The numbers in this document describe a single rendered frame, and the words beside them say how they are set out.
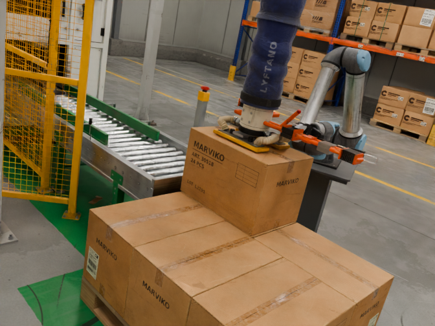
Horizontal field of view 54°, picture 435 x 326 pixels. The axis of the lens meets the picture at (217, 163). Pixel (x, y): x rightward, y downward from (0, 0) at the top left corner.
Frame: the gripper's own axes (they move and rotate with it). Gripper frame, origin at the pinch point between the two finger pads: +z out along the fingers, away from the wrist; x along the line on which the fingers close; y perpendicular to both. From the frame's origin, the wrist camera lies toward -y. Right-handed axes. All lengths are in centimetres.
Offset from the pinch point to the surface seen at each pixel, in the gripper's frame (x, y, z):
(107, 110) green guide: -48, 210, -20
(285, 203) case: -38.9, -3.5, -2.3
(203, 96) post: -11, 118, -45
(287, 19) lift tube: 54, 17, 6
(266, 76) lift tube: 24.7, 20.6, 8.0
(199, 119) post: -30, 118, -46
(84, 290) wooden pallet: -100, 52, 82
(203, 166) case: -32, 41, 21
